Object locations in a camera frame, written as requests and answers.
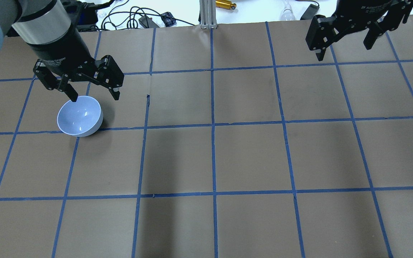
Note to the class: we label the black gripper near bowl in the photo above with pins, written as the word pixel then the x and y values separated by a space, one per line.
pixel 60 52

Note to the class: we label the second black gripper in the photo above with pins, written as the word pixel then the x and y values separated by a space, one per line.
pixel 366 12

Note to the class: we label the light blue bowl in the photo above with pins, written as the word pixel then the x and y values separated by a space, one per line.
pixel 81 118

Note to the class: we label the robot arm over blue bowl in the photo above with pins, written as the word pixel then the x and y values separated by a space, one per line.
pixel 47 21

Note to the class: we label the black power adapter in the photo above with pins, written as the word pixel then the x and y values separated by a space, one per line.
pixel 310 12

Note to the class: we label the white light bulb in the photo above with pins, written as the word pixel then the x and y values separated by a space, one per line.
pixel 287 12

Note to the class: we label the gold metal cylinder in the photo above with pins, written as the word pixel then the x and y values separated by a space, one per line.
pixel 225 4

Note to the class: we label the brown paper mat blue grid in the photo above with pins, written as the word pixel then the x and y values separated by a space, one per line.
pixel 234 143

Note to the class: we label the aluminium frame post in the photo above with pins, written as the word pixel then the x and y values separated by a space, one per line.
pixel 208 14

